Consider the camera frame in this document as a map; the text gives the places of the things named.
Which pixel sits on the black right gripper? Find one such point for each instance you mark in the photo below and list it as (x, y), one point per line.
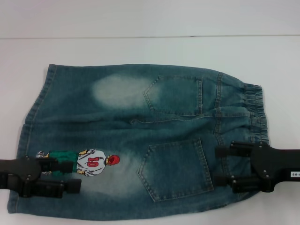
(276, 167)

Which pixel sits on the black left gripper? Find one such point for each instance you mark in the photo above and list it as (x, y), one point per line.
(21, 167)

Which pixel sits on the blue denim shorts with print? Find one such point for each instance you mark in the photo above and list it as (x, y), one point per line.
(117, 112)

